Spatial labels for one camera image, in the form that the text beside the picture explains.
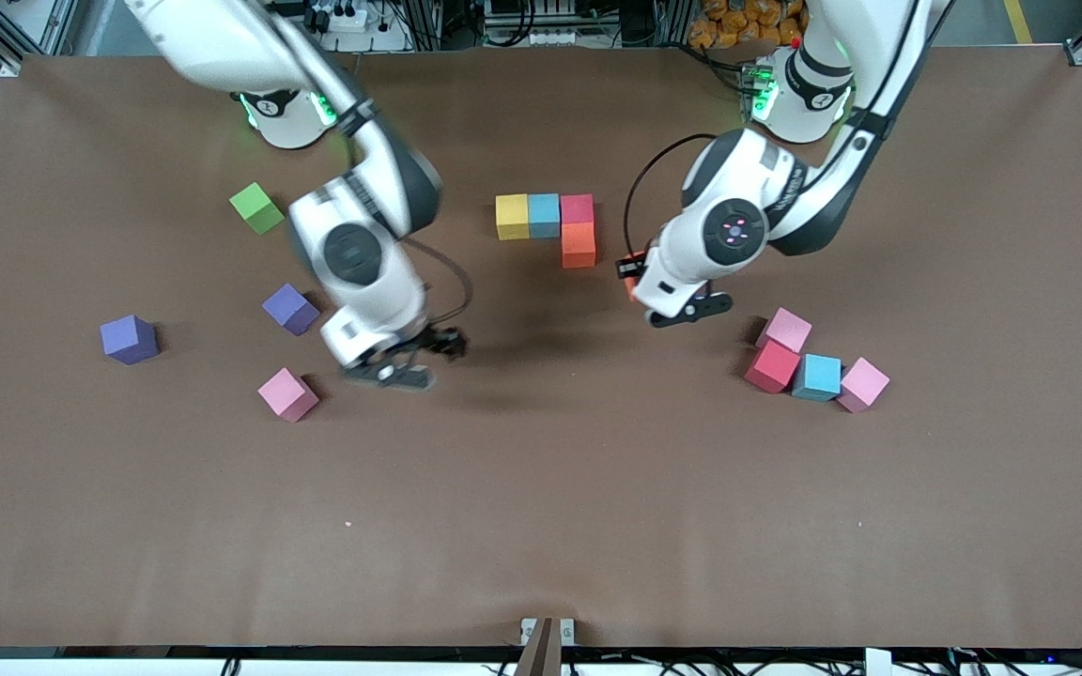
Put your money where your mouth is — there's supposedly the purple cube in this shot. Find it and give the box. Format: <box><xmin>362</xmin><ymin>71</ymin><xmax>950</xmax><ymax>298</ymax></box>
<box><xmin>100</xmin><ymin>315</ymin><xmax>161</xmax><ymax>366</ymax></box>
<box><xmin>262</xmin><ymin>283</ymin><xmax>322</xmax><ymax>336</ymax></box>

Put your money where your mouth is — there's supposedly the brown table mat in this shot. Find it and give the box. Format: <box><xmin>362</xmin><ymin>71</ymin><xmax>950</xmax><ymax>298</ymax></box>
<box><xmin>0</xmin><ymin>45</ymin><xmax>1082</xmax><ymax>651</ymax></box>

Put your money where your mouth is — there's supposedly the metal bracket with brown post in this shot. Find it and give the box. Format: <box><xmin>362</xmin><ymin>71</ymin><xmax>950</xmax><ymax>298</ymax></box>
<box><xmin>519</xmin><ymin>617</ymin><xmax>577</xmax><ymax>676</ymax></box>

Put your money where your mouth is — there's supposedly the green cube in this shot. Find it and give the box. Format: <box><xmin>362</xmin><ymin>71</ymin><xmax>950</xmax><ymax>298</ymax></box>
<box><xmin>229</xmin><ymin>182</ymin><xmax>286</xmax><ymax>236</ymax></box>

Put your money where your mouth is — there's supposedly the yellow cube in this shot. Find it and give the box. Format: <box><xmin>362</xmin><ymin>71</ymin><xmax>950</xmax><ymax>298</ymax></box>
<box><xmin>495</xmin><ymin>193</ymin><xmax>532</xmax><ymax>242</ymax></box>

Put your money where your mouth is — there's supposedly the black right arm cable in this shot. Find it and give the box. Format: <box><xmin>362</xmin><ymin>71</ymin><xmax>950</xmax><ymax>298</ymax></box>
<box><xmin>316</xmin><ymin>0</ymin><xmax>475</xmax><ymax>330</ymax></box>

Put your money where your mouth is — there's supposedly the pile of orange objects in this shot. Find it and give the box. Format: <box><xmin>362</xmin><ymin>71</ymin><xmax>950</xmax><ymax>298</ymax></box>
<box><xmin>688</xmin><ymin>0</ymin><xmax>810</xmax><ymax>50</ymax></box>

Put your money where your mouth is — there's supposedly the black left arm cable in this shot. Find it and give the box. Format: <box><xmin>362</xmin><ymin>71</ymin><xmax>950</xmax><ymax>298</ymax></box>
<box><xmin>623</xmin><ymin>0</ymin><xmax>936</xmax><ymax>259</ymax></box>

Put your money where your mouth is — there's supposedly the white power strip with plugs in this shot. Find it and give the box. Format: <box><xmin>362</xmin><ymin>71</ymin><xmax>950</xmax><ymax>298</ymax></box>
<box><xmin>304</xmin><ymin>3</ymin><xmax>382</xmax><ymax>31</ymax></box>

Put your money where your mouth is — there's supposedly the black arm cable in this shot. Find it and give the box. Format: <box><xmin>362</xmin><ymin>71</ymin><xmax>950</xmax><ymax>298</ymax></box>
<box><xmin>623</xmin><ymin>0</ymin><xmax>936</xmax><ymax>259</ymax></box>
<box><xmin>316</xmin><ymin>0</ymin><xmax>475</xmax><ymax>330</ymax></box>

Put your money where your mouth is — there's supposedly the pink cube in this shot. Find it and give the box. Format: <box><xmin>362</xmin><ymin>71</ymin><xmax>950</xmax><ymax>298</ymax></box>
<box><xmin>755</xmin><ymin>307</ymin><xmax>814</xmax><ymax>355</ymax></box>
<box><xmin>837</xmin><ymin>357</ymin><xmax>891</xmax><ymax>414</ymax></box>
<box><xmin>257</xmin><ymin>367</ymin><xmax>321</xmax><ymax>423</ymax></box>

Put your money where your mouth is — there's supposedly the light blue cube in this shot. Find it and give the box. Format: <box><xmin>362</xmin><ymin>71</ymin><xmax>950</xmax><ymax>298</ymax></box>
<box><xmin>528</xmin><ymin>192</ymin><xmax>564</xmax><ymax>240</ymax></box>
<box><xmin>792</xmin><ymin>353</ymin><xmax>843</xmax><ymax>403</ymax></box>

